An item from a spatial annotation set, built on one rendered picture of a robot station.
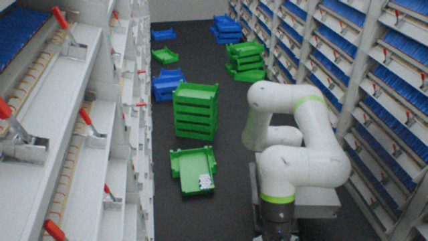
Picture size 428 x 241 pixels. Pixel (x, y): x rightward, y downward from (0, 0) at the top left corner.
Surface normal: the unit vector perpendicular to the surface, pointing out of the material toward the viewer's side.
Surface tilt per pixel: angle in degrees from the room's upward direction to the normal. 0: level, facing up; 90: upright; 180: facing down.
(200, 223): 0
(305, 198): 2
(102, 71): 90
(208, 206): 0
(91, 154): 18
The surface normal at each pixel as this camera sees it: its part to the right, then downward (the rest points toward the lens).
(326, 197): 0.04, -0.83
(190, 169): 0.07, -0.56
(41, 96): 0.30, -0.81
